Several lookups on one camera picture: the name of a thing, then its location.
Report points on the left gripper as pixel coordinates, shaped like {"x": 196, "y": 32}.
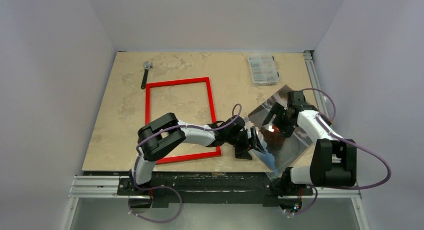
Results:
{"x": 242, "y": 151}

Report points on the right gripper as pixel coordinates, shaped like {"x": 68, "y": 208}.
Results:
{"x": 281, "y": 115}

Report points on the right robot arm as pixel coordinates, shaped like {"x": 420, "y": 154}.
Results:
{"x": 334, "y": 162}

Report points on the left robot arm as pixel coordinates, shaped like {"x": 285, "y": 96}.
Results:
{"x": 160, "y": 137}

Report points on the sunset landscape photo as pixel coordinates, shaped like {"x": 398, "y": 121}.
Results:
{"x": 281, "y": 152}

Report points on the clear plastic screw box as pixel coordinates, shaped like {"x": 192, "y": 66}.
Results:
{"x": 263, "y": 69}

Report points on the black adjustable wrench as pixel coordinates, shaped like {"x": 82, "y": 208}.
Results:
{"x": 147, "y": 65}

